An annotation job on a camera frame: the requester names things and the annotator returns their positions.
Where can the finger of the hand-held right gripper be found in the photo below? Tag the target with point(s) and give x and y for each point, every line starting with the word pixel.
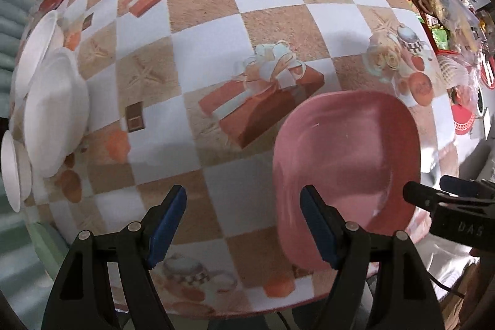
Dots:
pixel 419 195
pixel 458 184

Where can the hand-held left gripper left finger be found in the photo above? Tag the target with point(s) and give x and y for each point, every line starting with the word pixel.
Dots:
pixel 170 227

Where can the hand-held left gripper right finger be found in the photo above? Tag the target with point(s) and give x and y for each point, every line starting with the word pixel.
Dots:
pixel 318 227

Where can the pink plate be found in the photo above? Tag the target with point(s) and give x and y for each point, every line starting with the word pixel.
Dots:
pixel 348 144

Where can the large white plate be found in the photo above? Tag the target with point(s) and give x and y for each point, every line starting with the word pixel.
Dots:
pixel 54 113

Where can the red plastic basket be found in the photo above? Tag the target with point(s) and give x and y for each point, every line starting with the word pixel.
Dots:
pixel 464 121

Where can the red round plate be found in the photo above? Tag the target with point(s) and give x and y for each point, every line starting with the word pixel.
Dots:
pixel 488 73

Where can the small white bowl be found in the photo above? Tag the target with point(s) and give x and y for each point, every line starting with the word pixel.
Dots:
pixel 13 171

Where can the clear bag of snacks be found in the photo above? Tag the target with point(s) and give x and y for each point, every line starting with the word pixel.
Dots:
pixel 452 5

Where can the checkered printed tablecloth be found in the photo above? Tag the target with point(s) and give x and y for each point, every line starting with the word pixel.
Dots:
pixel 270 5

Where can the teal sofa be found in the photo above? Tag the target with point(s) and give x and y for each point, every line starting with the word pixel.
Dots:
pixel 11 24

